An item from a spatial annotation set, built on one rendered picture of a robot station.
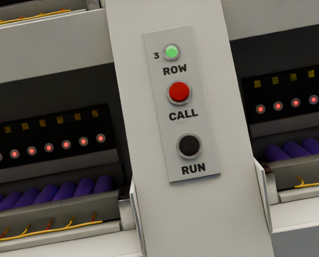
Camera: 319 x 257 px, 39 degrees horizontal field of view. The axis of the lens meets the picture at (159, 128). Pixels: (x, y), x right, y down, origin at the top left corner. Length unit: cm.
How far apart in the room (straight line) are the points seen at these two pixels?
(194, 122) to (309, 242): 13
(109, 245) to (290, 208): 15
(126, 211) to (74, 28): 16
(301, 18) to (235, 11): 6
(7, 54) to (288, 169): 26
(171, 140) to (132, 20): 11
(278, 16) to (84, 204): 24
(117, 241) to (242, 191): 11
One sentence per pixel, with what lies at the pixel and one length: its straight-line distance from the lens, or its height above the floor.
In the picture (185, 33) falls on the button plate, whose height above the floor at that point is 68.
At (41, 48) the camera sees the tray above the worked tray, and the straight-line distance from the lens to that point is 39.
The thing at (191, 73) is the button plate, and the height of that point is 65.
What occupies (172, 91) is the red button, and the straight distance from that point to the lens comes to 35.
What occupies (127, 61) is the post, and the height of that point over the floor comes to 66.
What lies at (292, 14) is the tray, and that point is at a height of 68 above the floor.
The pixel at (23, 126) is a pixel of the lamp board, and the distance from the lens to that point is 54.
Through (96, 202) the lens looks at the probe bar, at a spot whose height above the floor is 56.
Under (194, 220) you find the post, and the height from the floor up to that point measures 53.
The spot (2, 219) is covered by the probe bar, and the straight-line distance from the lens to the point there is 44.
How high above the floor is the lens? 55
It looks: 9 degrees up
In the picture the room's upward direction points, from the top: 10 degrees counter-clockwise
